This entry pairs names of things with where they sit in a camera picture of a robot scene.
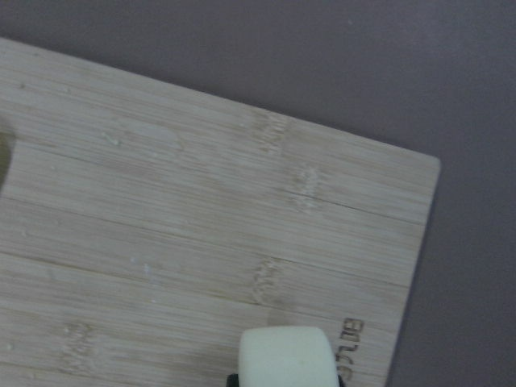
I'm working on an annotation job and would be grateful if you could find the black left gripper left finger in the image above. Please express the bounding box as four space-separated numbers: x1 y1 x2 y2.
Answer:
226 373 239 387

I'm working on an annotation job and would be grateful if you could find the white steamed bun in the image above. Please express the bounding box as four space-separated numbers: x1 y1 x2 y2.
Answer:
237 326 340 387

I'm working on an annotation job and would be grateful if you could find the bamboo cutting board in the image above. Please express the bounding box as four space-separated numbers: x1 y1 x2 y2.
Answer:
1 40 440 386

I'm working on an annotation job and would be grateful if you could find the yellow plastic knife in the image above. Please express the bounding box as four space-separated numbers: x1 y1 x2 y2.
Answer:
0 117 17 190

